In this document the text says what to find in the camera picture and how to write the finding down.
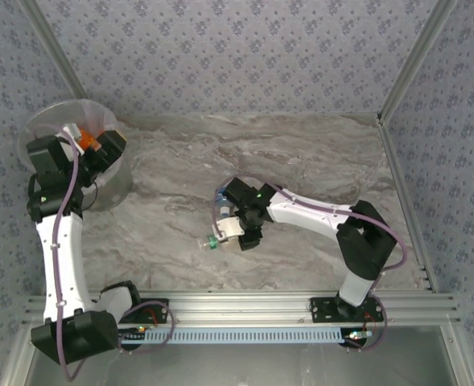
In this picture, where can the orange label brown cap bottle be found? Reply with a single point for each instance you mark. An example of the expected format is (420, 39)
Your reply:
(88, 140)

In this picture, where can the small green cap bottle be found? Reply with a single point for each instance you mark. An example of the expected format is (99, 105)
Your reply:
(211, 243)

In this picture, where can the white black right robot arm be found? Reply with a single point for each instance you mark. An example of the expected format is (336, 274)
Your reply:
(309, 213)

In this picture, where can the clear plastic bin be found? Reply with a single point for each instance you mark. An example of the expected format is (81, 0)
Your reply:
(35, 120)

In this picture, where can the blue label water bottle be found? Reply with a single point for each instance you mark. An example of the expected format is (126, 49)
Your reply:
(222, 209)

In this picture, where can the small circuit board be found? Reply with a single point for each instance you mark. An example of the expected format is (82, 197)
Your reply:
(134, 331)
(357, 334)

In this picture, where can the aluminium mounting rail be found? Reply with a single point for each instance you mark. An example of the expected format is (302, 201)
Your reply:
(236, 307)

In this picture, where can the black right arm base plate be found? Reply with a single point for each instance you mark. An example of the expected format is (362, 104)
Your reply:
(321, 309)

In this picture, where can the aluminium frame post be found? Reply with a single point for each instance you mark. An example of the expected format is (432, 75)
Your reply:
(55, 48)
(417, 60)

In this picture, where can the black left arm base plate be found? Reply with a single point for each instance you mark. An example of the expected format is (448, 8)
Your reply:
(160, 311)

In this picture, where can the aluminium side frame rail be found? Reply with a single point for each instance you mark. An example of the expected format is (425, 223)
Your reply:
(405, 193)

